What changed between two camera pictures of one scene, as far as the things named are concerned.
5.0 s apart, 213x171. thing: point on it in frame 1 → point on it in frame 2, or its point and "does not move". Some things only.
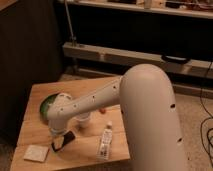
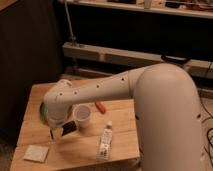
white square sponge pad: [36, 153] does not move
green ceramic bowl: [44, 105] does not move
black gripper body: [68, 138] → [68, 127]
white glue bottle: [105, 145] does not move
